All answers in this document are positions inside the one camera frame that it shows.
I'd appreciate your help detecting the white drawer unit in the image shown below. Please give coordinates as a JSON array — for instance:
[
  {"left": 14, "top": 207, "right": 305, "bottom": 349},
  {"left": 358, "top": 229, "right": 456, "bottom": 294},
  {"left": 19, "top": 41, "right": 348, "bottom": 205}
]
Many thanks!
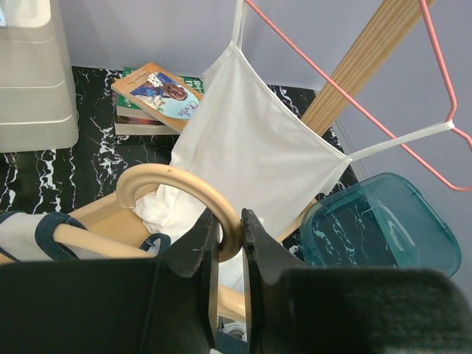
[{"left": 1, "top": 1, "right": 78, "bottom": 153}]

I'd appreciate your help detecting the beige wooden hanger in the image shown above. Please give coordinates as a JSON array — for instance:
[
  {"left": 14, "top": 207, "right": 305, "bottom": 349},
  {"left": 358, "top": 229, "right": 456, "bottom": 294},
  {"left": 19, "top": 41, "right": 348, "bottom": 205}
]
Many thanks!
[{"left": 0, "top": 164, "right": 247, "bottom": 322}]

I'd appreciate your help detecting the pink wire hanger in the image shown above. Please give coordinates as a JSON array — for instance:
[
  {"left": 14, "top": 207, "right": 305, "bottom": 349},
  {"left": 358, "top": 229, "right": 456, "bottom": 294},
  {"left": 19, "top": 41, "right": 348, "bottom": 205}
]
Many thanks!
[{"left": 243, "top": 0, "right": 472, "bottom": 192}]

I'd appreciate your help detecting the wooden clothes rack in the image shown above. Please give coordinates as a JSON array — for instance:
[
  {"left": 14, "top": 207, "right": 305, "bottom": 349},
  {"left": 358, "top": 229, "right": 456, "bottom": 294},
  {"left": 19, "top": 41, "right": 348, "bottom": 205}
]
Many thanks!
[{"left": 69, "top": 0, "right": 438, "bottom": 259}]

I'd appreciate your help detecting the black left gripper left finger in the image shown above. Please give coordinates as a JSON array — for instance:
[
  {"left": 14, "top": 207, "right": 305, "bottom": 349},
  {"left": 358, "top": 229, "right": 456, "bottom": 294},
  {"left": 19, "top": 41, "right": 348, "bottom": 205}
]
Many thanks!
[{"left": 1, "top": 211, "right": 218, "bottom": 353}]

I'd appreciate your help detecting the white navy-trimmed tank top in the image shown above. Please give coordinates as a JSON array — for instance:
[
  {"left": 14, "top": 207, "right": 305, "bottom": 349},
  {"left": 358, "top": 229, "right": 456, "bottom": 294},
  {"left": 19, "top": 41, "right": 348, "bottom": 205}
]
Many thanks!
[{"left": 0, "top": 211, "right": 172, "bottom": 263}]

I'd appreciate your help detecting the stack of books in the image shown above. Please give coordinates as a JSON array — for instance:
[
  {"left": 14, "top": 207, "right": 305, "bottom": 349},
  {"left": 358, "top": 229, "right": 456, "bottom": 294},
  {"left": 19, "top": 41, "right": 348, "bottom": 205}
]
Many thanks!
[{"left": 111, "top": 62, "right": 203, "bottom": 133}]

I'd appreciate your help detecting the white camisole top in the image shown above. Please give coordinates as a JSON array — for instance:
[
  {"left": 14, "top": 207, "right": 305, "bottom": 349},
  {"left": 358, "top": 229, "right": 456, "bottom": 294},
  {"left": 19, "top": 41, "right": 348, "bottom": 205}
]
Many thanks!
[{"left": 132, "top": 0, "right": 457, "bottom": 292}]

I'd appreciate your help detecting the teal plastic bin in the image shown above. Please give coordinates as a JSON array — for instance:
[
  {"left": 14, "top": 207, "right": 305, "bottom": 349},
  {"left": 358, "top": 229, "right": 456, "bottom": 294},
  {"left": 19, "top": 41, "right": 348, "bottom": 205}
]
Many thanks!
[{"left": 300, "top": 173, "right": 462, "bottom": 277}]

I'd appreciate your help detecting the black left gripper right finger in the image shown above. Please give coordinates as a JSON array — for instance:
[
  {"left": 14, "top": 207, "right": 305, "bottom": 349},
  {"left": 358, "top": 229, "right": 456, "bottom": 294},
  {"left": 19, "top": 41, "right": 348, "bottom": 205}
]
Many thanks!
[{"left": 241, "top": 209, "right": 471, "bottom": 353}]

